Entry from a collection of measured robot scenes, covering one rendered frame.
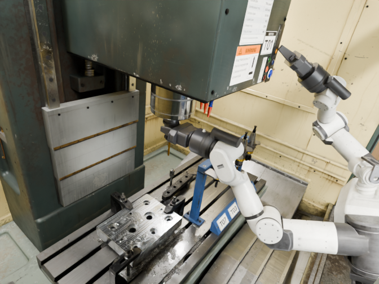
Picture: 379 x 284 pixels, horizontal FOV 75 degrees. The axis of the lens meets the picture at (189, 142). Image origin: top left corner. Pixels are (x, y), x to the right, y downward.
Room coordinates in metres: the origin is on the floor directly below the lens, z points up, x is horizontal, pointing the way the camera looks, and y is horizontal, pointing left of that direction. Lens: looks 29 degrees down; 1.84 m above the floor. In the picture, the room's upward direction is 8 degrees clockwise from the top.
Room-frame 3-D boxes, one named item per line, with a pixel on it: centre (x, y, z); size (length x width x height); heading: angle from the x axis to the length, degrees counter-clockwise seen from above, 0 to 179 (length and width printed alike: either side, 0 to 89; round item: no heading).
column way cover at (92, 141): (1.06, 0.45, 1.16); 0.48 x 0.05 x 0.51; 147
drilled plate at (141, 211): (0.77, 0.16, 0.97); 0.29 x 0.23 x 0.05; 147
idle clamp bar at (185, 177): (1.09, 0.03, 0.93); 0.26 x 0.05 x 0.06; 152
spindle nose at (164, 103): (0.82, 0.08, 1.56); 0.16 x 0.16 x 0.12
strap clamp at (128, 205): (0.87, 0.27, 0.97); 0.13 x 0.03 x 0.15; 57
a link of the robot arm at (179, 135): (0.77, -0.01, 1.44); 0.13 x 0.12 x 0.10; 147
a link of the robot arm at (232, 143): (0.71, -0.11, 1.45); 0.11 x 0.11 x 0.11; 57
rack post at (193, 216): (0.92, -0.08, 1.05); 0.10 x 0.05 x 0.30; 57
